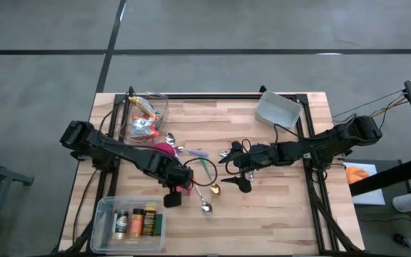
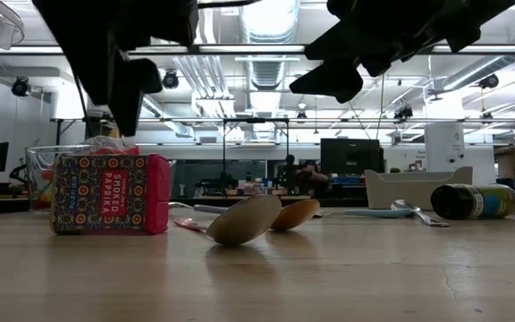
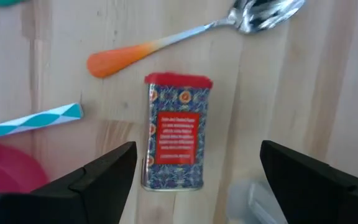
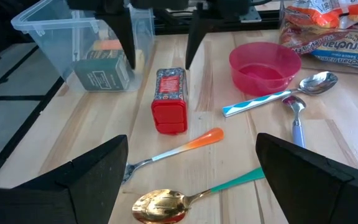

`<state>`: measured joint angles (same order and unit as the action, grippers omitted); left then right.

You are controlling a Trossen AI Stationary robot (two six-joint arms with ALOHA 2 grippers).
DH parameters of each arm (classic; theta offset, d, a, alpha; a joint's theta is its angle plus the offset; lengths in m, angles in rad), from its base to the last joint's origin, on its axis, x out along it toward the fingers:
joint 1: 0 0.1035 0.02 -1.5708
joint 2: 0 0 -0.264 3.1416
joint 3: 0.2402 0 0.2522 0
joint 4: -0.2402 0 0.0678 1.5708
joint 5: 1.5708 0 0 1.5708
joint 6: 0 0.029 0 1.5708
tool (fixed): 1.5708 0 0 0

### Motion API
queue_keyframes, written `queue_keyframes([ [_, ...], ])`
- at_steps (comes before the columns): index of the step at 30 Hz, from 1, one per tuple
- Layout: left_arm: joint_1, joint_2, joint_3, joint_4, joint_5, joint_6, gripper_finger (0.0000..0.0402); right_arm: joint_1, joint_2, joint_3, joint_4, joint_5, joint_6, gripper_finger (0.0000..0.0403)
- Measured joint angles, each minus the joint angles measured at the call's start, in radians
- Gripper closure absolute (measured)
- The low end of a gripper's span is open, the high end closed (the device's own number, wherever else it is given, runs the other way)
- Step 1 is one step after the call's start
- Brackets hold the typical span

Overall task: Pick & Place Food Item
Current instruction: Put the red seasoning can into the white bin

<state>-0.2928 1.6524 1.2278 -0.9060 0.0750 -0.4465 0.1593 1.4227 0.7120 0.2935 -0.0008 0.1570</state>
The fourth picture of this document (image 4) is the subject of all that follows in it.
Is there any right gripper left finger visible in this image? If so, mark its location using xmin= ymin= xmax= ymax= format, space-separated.
xmin=0 ymin=134 xmax=129 ymax=224

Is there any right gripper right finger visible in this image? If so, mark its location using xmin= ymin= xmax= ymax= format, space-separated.
xmin=255 ymin=133 xmax=358 ymax=224

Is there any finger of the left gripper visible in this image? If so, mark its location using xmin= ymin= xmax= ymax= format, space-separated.
xmin=96 ymin=7 xmax=136 ymax=70
xmin=185 ymin=2 xmax=222 ymax=70

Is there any red patterned spice tin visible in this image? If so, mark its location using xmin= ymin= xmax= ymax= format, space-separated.
xmin=150 ymin=67 xmax=188 ymax=135

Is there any soy sauce ramen packet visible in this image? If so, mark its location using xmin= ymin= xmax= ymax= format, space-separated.
xmin=280 ymin=26 xmax=358 ymax=75

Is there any green pepper tin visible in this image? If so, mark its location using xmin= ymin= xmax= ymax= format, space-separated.
xmin=73 ymin=49 xmax=135 ymax=92

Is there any silver mounting plate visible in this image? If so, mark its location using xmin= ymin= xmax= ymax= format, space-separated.
xmin=240 ymin=6 xmax=262 ymax=23

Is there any pink plastic bowl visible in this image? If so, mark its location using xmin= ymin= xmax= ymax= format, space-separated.
xmin=228 ymin=42 xmax=303 ymax=97

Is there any large clear plastic bin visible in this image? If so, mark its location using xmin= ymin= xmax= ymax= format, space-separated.
xmin=10 ymin=0 xmax=155 ymax=93

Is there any small clear plastic container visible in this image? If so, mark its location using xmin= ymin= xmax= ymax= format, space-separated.
xmin=278 ymin=0 xmax=358 ymax=77

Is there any spoon purple handle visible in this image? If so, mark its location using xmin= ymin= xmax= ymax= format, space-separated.
xmin=281 ymin=95 xmax=307 ymax=149

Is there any spoon blue white striped handle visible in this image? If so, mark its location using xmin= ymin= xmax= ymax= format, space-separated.
xmin=221 ymin=71 xmax=339 ymax=118

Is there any gold spoon green handle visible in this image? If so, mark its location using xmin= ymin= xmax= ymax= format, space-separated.
xmin=131 ymin=166 xmax=266 ymax=224

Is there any silver spoon orange handle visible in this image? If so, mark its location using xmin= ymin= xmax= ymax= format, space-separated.
xmin=121 ymin=127 xmax=225 ymax=185

